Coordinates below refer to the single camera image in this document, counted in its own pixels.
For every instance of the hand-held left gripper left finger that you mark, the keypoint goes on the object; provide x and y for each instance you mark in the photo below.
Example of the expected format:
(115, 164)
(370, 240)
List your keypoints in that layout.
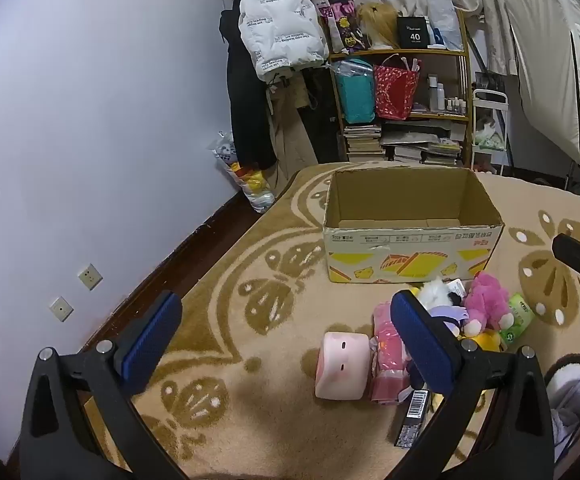
(152, 340)

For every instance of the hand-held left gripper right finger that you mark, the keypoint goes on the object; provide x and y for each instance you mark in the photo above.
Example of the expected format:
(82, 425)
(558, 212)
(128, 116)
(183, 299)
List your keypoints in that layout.
(420, 345)

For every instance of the pink tissue pack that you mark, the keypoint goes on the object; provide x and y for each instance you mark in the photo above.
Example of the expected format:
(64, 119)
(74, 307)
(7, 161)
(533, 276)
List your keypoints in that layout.
(387, 355)

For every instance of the yellow plush toy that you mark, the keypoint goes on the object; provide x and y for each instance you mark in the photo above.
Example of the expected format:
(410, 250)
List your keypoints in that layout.
(485, 342)

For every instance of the black tissue pack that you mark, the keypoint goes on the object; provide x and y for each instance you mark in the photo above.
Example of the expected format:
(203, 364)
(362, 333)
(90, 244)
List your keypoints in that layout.
(412, 420)

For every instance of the pink pig plush cushion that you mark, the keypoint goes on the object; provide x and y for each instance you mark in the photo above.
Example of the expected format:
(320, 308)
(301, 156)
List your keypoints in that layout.
(342, 365)

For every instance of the pink plush toy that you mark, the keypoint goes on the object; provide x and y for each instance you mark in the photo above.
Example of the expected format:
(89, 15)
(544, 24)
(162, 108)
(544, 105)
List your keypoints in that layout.
(487, 297)

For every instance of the green tissue pack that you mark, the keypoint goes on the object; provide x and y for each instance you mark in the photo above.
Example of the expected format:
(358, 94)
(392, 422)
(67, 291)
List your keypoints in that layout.
(517, 317)

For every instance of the cardboard box with yellow print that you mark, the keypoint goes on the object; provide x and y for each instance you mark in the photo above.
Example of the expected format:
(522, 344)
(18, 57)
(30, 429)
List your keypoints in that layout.
(410, 255)

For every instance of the pale purple plush toy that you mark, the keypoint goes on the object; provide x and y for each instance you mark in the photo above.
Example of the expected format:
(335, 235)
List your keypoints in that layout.
(447, 316)

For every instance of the white fluffy plush toy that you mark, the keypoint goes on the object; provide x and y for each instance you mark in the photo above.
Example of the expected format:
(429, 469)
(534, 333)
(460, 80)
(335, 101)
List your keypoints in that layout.
(432, 292)

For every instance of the small black white packet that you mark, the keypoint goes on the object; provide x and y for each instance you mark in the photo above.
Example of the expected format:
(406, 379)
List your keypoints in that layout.
(455, 290)

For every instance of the white fuzzy slipper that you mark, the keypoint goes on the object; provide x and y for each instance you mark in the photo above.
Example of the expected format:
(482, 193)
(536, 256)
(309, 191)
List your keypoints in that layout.
(575, 375)

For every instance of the beige brown patterned rug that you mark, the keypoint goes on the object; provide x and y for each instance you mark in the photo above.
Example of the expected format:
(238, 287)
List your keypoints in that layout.
(250, 410)

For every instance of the white metal cart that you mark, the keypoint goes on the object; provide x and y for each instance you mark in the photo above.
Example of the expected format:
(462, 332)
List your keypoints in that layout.
(490, 135)

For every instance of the white duvet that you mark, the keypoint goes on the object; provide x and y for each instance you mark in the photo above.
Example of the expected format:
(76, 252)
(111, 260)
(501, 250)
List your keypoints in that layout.
(550, 60)

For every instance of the clear bag of toys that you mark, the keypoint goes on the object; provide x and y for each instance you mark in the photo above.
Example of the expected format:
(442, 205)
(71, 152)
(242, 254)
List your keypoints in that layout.
(250, 180)

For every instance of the wide stack of books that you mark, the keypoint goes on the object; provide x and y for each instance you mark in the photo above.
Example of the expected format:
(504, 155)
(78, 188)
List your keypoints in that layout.
(420, 147)

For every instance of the row of small bottles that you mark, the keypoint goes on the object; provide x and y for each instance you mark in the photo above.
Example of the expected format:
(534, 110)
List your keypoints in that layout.
(445, 100)

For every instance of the tall stack of books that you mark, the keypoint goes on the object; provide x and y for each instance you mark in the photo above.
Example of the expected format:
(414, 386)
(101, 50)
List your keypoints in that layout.
(362, 142)

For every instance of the black hanging garment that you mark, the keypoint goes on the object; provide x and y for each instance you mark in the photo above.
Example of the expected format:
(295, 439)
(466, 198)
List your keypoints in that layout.
(250, 120)

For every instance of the red patterned bag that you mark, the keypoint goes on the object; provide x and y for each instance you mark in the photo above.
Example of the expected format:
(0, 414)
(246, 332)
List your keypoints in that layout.
(395, 90)

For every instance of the black hanging trousers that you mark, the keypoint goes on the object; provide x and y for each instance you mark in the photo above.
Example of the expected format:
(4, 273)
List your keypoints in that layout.
(320, 120)

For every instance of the beige hanging trousers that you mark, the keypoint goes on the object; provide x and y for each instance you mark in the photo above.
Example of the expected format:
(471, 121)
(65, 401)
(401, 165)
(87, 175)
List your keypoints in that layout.
(290, 130)

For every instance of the teal bag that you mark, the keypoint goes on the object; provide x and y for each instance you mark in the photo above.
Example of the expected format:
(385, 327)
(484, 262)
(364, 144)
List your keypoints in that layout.
(355, 95)

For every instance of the white plastic bag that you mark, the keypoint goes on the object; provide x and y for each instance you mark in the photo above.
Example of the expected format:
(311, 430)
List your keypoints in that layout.
(442, 15)

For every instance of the wooden shelf unit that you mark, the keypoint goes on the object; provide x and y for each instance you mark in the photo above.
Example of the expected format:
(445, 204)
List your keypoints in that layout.
(400, 55)

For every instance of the black box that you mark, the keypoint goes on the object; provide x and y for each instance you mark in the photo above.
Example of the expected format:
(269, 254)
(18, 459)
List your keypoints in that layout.
(414, 32)

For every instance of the blonde wig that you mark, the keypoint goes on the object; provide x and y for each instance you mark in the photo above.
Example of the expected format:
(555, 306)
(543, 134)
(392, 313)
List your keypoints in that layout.
(377, 20)

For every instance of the purple black printed bag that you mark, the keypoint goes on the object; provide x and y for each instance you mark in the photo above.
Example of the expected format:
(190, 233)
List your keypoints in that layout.
(340, 20)

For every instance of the white puffer jacket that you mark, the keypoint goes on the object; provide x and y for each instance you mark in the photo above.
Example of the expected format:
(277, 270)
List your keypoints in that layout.
(280, 20)

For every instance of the beige wall socket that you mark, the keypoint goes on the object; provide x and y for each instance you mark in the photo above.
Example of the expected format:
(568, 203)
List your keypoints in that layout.
(90, 276)
(61, 309)

